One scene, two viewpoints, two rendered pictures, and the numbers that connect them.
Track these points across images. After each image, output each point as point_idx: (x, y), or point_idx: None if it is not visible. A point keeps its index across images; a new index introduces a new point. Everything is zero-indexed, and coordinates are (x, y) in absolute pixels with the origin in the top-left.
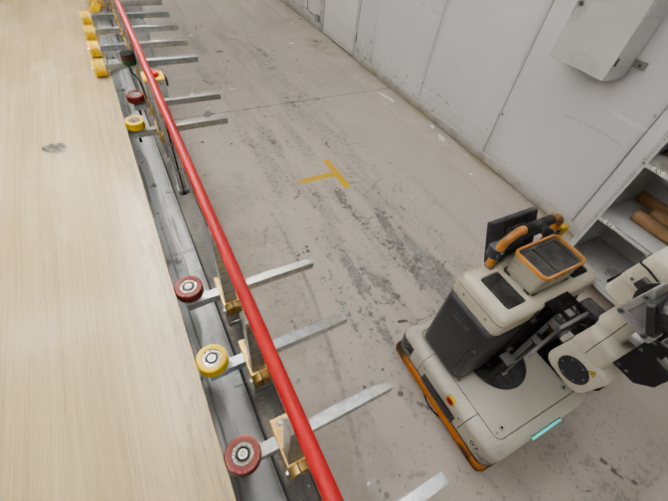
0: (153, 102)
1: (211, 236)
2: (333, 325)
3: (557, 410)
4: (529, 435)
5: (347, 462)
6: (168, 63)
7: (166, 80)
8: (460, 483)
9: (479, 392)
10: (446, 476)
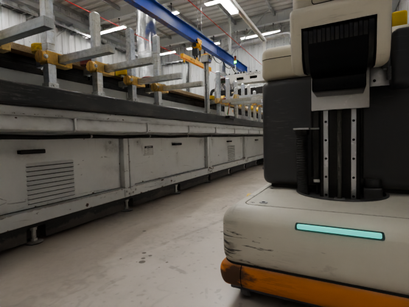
0: (216, 84)
1: (152, 36)
2: (171, 74)
3: (380, 219)
4: (292, 217)
5: (151, 242)
6: (249, 96)
7: (209, 55)
8: (201, 296)
9: (280, 193)
10: (197, 285)
